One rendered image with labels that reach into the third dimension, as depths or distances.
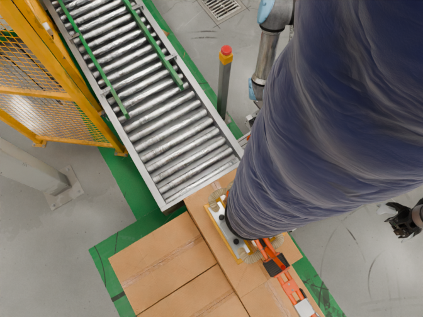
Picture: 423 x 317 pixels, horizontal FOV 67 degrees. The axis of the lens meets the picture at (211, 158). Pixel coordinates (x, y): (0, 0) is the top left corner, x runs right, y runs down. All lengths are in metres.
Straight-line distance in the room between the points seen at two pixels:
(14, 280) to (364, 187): 2.94
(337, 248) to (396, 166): 2.63
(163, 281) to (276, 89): 1.93
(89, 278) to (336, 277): 1.98
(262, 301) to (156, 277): 0.69
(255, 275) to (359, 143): 1.55
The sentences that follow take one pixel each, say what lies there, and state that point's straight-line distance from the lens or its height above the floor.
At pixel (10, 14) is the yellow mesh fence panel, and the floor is 1.71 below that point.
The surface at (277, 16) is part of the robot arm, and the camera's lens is 1.50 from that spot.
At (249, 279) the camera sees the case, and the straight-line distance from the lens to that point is 1.79.
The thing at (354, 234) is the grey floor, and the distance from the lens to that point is 2.98.
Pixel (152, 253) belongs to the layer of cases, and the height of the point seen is 0.54.
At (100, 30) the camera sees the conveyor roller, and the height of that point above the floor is 0.54.
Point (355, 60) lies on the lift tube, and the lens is 0.24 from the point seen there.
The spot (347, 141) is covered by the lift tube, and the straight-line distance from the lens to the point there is 0.28.
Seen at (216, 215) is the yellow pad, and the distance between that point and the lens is 1.65.
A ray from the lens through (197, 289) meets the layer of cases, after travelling 2.18.
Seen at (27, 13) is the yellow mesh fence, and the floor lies 1.25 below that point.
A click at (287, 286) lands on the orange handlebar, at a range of 1.57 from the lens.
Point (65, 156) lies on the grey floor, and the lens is 3.13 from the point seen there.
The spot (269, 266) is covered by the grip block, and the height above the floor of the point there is 1.20.
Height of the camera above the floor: 2.72
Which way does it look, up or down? 73 degrees down
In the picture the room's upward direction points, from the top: 1 degrees clockwise
